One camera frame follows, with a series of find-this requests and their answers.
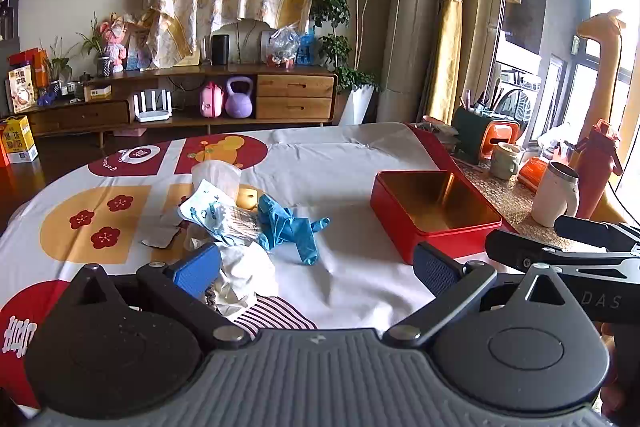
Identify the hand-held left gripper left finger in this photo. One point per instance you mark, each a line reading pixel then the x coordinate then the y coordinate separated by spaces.
pixel 197 268

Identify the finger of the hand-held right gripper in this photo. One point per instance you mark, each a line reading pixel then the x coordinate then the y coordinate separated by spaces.
pixel 517 251
pixel 595 234

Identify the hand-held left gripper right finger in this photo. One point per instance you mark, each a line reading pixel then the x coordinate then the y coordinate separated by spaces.
pixel 436 269

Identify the pile of trash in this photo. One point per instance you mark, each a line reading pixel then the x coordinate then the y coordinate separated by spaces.
pixel 245 269

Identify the face mask packet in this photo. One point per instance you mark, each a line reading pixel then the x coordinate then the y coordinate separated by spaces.
pixel 205 207

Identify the red tin box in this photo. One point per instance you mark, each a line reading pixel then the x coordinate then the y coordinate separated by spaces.
pixel 397 217

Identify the blue rubber glove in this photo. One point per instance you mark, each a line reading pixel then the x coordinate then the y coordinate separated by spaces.
pixel 280 222

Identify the flat white paper piece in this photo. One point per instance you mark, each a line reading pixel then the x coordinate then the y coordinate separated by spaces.
pixel 160 238

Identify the yellow lace table cover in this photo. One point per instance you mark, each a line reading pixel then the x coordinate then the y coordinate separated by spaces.
pixel 505 202

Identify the white thermos cup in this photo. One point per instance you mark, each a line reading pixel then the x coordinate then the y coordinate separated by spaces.
pixel 552 199

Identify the red water bottle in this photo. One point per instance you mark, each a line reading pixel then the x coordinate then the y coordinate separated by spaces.
pixel 597 172

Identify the orange packet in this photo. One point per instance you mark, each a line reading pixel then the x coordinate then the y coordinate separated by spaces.
pixel 532 172

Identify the small yellow object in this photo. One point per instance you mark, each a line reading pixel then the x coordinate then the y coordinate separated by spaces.
pixel 248 198

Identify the green mug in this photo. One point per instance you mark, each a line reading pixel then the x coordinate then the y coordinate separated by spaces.
pixel 505 162

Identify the translucent plastic bag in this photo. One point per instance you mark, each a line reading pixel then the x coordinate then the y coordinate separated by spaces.
pixel 217 177

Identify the green orange storage box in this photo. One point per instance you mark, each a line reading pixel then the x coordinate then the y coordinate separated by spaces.
pixel 475 132

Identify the printed white red tablecloth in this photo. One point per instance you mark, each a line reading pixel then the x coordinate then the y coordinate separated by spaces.
pixel 345 157

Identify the washing machine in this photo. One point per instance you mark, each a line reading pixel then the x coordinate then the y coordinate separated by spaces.
pixel 517 104

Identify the pink bowl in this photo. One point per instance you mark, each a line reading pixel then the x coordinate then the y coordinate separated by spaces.
pixel 436 122

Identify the giraffe plush toy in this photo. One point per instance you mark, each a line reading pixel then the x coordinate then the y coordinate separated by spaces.
pixel 605 72

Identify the pink toy bag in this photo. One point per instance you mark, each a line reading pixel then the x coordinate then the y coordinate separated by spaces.
pixel 211 102

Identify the white router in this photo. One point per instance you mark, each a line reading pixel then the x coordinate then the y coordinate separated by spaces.
pixel 152 107

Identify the purple kettlebell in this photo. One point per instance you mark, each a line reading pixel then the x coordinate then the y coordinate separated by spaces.
pixel 239 102

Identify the white planter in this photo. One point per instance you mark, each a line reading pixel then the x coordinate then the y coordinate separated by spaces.
pixel 357 107

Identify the wooden television cabinet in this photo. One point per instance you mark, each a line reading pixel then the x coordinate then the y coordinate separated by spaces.
pixel 295 94

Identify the small cardboard box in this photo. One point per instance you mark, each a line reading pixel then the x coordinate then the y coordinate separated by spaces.
pixel 98 93

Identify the black cylinder speaker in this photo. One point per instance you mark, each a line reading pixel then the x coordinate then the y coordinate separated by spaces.
pixel 220 51

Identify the yellow carton box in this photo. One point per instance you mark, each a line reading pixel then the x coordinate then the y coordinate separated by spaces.
pixel 19 141

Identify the orange red carton box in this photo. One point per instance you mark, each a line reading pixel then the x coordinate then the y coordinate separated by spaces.
pixel 3 154

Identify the clear plastic bag of items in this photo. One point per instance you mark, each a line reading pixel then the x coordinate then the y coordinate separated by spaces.
pixel 281 49

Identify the pink doll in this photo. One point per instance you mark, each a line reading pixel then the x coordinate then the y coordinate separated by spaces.
pixel 115 42

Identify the yellow curtain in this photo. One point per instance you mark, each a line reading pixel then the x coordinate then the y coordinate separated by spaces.
pixel 457 17

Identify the small potted plant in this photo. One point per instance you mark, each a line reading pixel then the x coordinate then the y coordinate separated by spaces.
pixel 97 47

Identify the blue box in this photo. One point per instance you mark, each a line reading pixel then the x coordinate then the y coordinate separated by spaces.
pixel 307 49

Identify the white yellow snack box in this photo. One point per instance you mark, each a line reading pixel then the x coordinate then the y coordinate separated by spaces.
pixel 21 92

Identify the beige rolled mat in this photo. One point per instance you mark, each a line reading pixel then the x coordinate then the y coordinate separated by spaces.
pixel 407 17

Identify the orange gift box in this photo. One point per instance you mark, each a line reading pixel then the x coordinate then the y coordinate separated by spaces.
pixel 30 59

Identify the tall green potted plant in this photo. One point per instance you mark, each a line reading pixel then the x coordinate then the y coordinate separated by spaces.
pixel 330 7

